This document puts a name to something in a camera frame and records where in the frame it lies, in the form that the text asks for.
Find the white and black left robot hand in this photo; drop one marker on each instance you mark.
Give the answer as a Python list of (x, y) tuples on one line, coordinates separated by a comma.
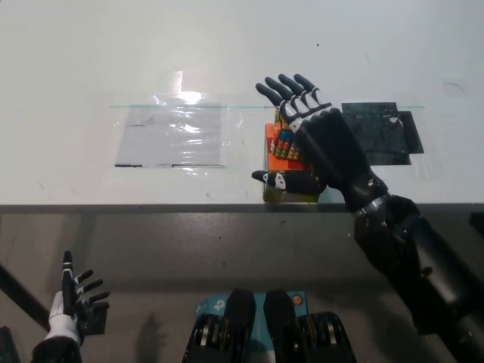
[(64, 319)]

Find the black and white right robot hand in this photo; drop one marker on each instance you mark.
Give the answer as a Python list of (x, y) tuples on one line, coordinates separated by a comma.
[(336, 151)]

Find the small studded multicolour puzzle cube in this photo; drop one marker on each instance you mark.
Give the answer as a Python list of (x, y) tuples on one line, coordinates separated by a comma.
[(285, 145)]

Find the big orange red puzzle cube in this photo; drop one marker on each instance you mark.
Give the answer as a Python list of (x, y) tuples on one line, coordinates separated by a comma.
[(280, 164)]

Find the black tape patch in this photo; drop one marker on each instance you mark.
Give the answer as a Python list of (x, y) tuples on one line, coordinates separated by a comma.
[(382, 132)]

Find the black slanted table leg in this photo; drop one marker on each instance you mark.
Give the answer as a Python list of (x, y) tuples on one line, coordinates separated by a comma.
[(19, 291)]

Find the teal cardboard box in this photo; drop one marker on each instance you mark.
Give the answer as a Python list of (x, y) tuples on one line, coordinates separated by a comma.
[(211, 306)]

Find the clear taped plastic sheet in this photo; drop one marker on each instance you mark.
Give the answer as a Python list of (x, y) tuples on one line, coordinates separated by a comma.
[(170, 140)]

